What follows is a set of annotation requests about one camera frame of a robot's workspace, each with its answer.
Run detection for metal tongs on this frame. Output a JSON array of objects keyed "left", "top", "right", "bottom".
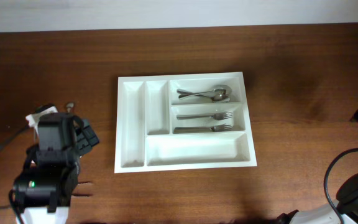
[{"left": 71, "top": 181, "right": 93, "bottom": 197}]

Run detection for metal fork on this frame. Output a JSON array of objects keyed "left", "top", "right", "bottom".
[
  {"left": 177, "top": 111, "right": 234, "bottom": 121},
  {"left": 173, "top": 124, "right": 233, "bottom": 134}
]

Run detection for metal tablespoon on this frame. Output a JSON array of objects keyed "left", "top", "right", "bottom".
[
  {"left": 177, "top": 88, "right": 231, "bottom": 103},
  {"left": 177, "top": 85, "right": 232, "bottom": 100}
]

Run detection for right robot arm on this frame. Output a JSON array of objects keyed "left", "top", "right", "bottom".
[{"left": 273, "top": 148, "right": 358, "bottom": 224}]

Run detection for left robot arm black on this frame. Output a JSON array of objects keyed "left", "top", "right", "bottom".
[{"left": 9, "top": 104, "right": 99, "bottom": 223}]

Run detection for white plastic cutlery tray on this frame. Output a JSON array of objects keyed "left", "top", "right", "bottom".
[{"left": 114, "top": 72, "right": 257, "bottom": 173}]

